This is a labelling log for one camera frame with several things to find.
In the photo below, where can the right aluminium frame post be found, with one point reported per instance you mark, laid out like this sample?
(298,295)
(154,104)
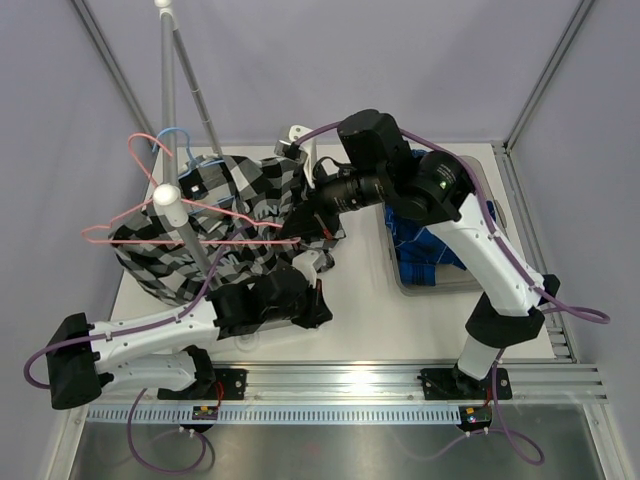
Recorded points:
(541,163)

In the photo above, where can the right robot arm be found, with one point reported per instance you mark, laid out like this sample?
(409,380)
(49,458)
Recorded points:
(441,193)

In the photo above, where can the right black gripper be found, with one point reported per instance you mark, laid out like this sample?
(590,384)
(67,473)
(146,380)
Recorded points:
(312,219)

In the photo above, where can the aluminium mounting rail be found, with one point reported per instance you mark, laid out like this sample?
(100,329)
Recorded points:
(397,383)

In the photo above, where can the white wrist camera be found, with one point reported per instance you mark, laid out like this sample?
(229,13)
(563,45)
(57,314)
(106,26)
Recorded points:
(294,145)
(309,263)

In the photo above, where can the pink wire hanger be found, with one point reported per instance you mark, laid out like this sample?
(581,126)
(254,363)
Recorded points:
(167,200)

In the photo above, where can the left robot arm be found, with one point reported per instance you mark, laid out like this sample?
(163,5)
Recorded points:
(170,351)

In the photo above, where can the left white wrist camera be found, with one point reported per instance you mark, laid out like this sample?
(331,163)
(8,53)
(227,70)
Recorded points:
(309,263)

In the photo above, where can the blue wire hanger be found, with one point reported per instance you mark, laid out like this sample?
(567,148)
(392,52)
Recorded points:
(192,164)

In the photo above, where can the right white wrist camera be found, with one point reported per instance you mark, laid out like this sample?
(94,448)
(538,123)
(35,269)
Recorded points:
(294,145)

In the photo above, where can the clear plastic bin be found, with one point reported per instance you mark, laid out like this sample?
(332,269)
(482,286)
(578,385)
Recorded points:
(435,280)

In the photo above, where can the black white checkered shirt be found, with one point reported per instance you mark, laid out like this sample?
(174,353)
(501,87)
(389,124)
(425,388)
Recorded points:
(236,205)

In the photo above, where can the blue plaid shirt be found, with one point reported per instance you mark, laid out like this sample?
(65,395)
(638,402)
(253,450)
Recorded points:
(425,245)

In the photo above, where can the aluminium frame post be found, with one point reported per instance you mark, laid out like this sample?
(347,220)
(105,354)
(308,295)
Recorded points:
(99,41)
(541,163)

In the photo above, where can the left aluminium frame post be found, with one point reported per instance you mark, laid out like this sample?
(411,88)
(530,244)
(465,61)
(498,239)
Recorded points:
(99,41)

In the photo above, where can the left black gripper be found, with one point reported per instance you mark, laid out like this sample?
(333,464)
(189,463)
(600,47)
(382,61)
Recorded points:
(317,311)

